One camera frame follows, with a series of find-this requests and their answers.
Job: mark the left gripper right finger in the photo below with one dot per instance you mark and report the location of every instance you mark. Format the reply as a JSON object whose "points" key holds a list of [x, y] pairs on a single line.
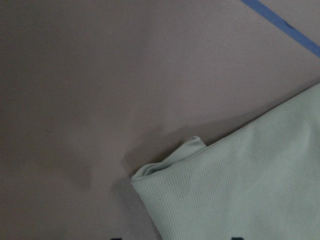
{"points": [[237, 238]]}

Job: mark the olive green long-sleeve shirt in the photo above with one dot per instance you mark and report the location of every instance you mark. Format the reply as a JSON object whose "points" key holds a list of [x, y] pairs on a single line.
{"points": [[262, 182]]}

